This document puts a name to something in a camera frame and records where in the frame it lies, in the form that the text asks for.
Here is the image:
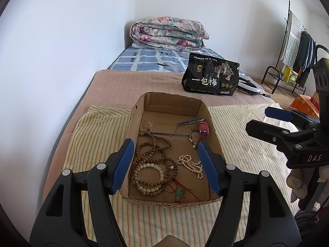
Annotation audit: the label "pearl necklace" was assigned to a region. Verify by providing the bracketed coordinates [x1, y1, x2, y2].
[177, 154, 205, 179]

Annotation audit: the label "orange cloth covered stool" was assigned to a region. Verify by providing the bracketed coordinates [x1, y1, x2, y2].
[289, 95, 320, 119]

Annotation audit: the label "white ring light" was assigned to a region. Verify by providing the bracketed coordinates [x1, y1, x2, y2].
[235, 72, 263, 96]

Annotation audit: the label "brown wooden bead necklace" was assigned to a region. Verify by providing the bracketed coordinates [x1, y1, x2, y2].
[131, 125, 178, 196]

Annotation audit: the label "blue checked bed sheet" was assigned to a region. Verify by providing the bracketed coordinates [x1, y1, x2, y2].
[107, 47, 229, 73]

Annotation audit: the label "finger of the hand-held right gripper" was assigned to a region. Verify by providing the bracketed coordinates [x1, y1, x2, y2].
[245, 120, 317, 158]
[265, 107, 321, 129]

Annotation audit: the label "jade pendant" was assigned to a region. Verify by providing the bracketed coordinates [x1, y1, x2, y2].
[164, 165, 193, 202]

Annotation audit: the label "black metal clothes rack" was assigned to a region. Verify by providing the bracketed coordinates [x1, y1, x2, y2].
[261, 0, 319, 96]

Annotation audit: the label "person's right hand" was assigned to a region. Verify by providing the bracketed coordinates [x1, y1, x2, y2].
[286, 165, 329, 204]

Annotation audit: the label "yellow green printed box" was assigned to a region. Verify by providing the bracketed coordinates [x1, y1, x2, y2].
[287, 69, 299, 85]

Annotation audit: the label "brown cardboard box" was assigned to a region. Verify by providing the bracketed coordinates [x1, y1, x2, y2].
[119, 91, 226, 207]

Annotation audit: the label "white bead bracelet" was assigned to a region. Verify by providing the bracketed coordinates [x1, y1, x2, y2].
[139, 163, 165, 193]

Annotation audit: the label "folded floral quilt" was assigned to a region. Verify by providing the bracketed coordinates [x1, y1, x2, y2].
[130, 17, 210, 50]

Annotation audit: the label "black snack bag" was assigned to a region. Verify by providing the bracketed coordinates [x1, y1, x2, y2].
[181, 53, 240, 96]

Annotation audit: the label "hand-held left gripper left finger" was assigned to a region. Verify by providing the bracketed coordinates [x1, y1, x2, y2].
[29, 138, 135, 247]

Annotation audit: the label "grey blue garment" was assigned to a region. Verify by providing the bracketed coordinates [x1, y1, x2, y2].
[294, 210, 320, 227]

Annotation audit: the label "brown blanket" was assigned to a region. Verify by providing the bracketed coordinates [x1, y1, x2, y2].
[42, 69, 291, 201]

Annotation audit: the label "red strap wristwatch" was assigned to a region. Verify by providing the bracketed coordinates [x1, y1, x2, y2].
[189, 121, 209, 144]

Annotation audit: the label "striped hanging towel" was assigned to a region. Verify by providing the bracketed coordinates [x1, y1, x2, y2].
[281, 12, 304, 65]

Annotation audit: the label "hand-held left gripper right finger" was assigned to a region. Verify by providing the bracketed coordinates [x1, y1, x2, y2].
[197, 140, 301, 247]

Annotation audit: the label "striped cream cloth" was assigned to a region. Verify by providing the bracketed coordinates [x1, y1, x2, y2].
[63, 103, 306, 247]

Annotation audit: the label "dark hanging clothes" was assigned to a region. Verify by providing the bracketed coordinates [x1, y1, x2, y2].
[297, 29, 317, 88]

